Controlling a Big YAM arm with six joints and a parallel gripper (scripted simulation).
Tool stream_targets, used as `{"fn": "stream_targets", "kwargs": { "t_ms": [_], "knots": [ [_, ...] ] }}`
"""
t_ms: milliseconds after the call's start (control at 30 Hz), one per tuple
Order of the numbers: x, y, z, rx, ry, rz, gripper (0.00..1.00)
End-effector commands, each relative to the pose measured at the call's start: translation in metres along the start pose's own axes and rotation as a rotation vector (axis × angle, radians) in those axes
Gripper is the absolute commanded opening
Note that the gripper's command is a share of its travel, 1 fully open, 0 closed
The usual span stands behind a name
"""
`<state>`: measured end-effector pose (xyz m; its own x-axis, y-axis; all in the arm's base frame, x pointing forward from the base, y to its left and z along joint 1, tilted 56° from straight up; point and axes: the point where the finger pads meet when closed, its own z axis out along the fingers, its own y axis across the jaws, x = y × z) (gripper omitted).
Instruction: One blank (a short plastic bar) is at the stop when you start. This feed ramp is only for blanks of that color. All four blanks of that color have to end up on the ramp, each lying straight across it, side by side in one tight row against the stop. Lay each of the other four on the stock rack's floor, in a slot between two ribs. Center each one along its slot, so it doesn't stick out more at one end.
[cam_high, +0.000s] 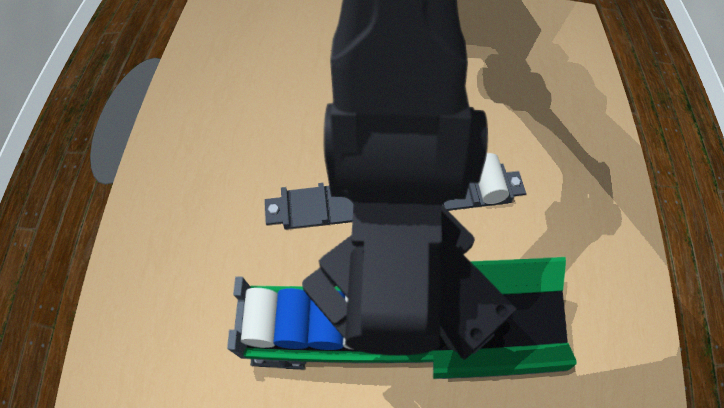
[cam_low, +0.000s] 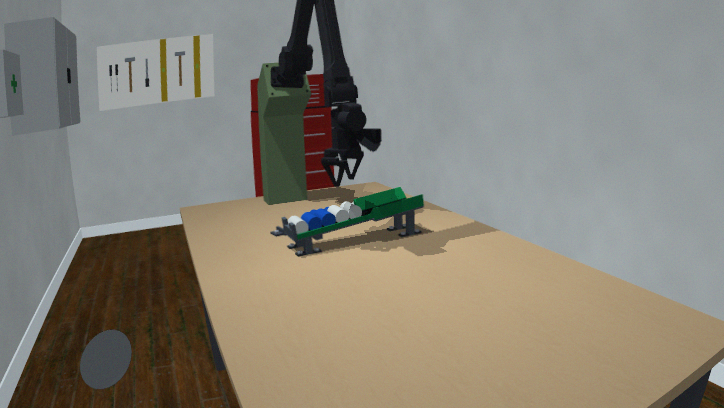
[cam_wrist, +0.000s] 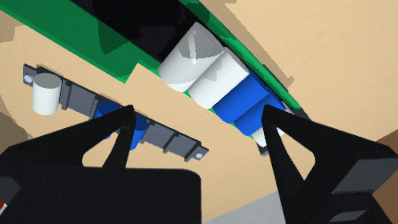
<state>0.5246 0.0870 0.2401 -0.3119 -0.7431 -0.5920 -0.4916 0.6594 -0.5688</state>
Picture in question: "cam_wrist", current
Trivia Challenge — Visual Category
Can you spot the grey ribbed rack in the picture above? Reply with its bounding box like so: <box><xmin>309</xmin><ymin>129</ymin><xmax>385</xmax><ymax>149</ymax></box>
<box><xmin>38</xmin><ymin>66</ymin><xmax>202</xmax><ymax>158</ymax></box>

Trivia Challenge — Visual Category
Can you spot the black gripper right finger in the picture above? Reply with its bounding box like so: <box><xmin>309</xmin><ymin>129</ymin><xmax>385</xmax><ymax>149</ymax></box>
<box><xmin>261</xmin><ymin>104</ymin><xmax>398</xmax><ymax>224</ymax></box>

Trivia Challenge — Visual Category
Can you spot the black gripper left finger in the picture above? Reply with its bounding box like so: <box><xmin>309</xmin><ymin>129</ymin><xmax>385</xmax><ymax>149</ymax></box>
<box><xmin>0</xmin><ymin>105</ymin><xmax>137</xmax><ymax>167</ymax></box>

